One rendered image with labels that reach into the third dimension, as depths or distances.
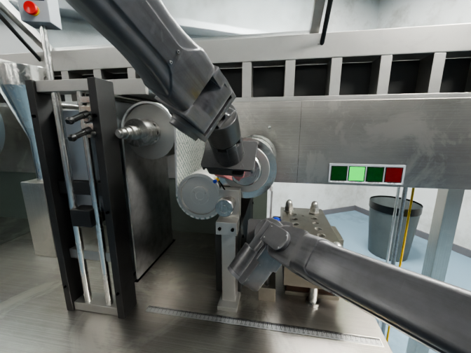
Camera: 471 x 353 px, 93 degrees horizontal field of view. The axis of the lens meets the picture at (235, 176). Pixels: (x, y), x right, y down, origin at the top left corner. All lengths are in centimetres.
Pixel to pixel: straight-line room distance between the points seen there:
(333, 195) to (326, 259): 359
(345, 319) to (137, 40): 67
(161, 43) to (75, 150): 43
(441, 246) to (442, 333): 109
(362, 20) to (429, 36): 317
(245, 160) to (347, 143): 54
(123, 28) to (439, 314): 33
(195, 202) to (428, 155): 79
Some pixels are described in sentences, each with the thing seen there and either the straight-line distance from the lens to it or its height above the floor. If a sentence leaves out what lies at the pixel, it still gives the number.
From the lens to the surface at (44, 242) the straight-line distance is 106.
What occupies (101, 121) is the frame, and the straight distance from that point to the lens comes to 53.
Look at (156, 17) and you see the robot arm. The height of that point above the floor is 143.
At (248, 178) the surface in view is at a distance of 53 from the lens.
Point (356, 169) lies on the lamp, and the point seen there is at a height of 120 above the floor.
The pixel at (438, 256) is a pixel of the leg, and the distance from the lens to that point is 136.
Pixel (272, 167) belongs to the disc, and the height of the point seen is 126.
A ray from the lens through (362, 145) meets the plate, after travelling 91.
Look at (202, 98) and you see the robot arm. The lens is 28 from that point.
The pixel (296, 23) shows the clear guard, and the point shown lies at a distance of 93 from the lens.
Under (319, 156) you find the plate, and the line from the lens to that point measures 88.
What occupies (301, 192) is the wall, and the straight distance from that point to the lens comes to 349.
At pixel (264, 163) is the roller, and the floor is 126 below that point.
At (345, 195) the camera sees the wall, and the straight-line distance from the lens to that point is 406.
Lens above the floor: 135
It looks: 12 degrees down
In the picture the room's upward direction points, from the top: straight up
